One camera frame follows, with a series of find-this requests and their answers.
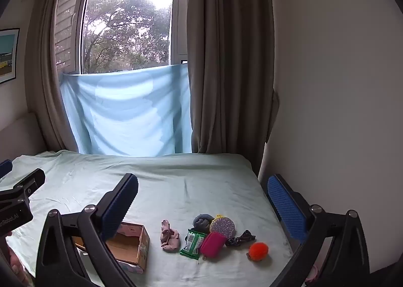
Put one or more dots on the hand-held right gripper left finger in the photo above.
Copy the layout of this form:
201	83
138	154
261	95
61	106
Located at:
121	208

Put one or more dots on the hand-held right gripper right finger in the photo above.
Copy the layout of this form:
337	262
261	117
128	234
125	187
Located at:
288	208

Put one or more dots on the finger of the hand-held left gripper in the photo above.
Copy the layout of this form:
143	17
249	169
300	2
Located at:
4	168
28	181

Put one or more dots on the cardboard box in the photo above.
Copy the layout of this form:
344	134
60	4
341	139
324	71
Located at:
133	247

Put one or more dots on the orange fluffy pompom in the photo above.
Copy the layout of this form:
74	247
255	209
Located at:
258	250

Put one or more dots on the pink sock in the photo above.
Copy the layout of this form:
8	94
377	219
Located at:
169	236

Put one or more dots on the round silver glitter pouch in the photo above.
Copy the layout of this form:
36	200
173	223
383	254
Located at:
222	226

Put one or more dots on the green wet wipes packet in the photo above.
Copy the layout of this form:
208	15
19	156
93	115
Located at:
192	244

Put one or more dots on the magenta zip pouch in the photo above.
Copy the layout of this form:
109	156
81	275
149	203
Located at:
212	244

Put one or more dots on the person's left hand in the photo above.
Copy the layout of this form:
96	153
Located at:
15	262

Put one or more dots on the beige padded headboard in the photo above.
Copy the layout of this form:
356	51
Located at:
22	132

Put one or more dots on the dark patterned scrunchie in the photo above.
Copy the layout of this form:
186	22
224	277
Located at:
241	238

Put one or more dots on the pink cloth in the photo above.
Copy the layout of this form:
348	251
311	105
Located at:
314	274

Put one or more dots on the grey rolled sock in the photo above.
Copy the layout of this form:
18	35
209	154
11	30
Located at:
201	222

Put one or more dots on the light blue hanging cloth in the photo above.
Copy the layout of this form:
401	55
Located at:
126	110

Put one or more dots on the brown curtain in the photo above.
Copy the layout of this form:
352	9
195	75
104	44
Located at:
47	69
226	63

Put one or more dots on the white framed window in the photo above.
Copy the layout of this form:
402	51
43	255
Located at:
126	22

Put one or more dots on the framed wall poster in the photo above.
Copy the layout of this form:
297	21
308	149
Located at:
8	57

